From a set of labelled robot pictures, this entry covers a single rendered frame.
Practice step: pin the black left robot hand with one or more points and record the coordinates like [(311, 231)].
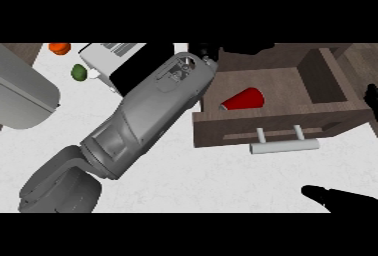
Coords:
[(236, 47)]

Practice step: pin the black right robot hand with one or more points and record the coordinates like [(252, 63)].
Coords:
[(351, 201)]

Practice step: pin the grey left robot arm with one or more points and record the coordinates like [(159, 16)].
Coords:
[(147, 106)]

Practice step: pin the brown wooden drawer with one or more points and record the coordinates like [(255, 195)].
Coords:
[(215, 130), (274, 86)]

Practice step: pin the red can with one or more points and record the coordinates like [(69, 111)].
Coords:
[(243, 99)]

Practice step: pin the brown wooden drawer front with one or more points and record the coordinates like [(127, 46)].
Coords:
[(215, 130)]

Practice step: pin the white and black appliance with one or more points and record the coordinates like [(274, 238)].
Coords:
[(133, 63)]

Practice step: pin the brown wooden cabinet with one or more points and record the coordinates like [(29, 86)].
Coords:
[(359, 60)]

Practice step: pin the green vegetable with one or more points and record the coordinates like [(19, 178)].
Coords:
[(78, 72)]

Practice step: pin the orange vegetable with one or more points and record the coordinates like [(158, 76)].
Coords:
[(59, 48)]

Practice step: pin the large grey appliance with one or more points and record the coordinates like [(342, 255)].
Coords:
[(22, 93)]

